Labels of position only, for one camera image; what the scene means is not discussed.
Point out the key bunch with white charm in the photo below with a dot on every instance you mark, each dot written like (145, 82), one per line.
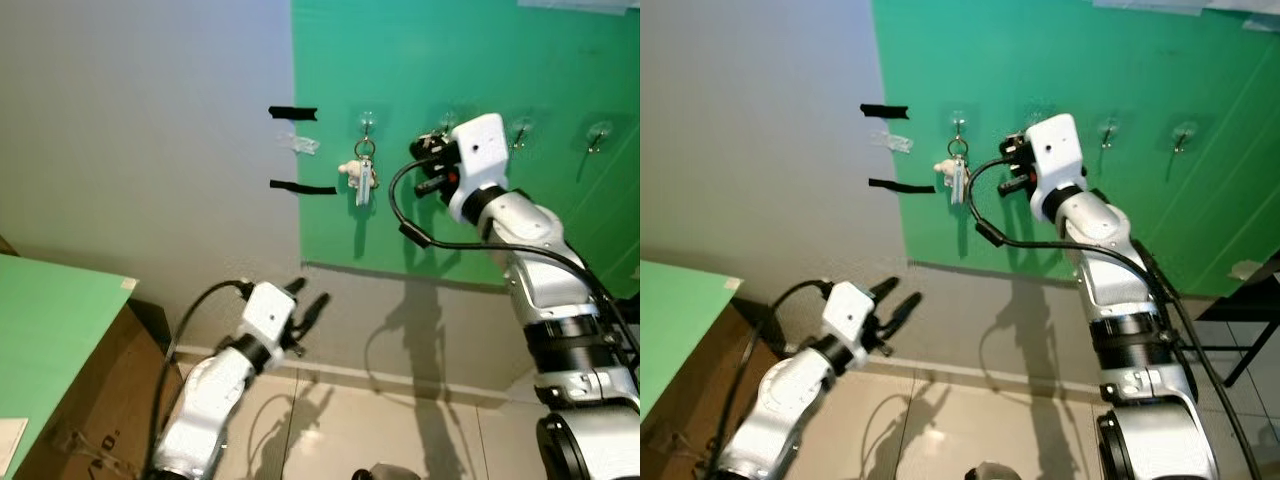
(958, 178)
(363, 180)

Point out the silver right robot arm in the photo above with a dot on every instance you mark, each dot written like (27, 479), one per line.
(540, 270)
(1115, 270)

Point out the clear suction hook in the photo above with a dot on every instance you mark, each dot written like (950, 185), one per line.
(1107, 130)
(1037, 110)
(958, 122)
(1184, 132)
(598, 132)
(366, 122)
(520, 130)
(447, 113)

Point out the large green hook board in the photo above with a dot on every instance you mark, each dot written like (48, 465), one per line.
(1100, 60)
(480, 60)

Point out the white key tag with keys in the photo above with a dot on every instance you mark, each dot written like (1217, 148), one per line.
(8, 442)

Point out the long black tape strip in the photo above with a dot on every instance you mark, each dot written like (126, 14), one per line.
(300, 187)
(900, 186)

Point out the clear tape piece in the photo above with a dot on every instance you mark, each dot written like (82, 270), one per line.
(303, 145)
(895, 142)

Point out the short black tape strip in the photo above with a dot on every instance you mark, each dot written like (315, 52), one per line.
(884, 111)
(292, 112)

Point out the brown cardboard box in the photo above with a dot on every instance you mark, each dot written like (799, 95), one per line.
(700, 420)
(100, 400)

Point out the small white object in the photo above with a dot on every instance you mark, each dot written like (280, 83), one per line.
(1246, 269)

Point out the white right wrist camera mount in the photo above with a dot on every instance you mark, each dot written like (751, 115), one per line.
(1058, 155)
(480, 155)

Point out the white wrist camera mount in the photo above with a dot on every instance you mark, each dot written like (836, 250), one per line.
(480, 155)
(848, 310)
(1058, 155)
(268, 310)

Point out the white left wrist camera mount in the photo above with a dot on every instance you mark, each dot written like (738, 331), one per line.
(268, 310)
(848, 310)

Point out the black metal table frame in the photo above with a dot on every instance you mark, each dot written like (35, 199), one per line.
(1245, 300)

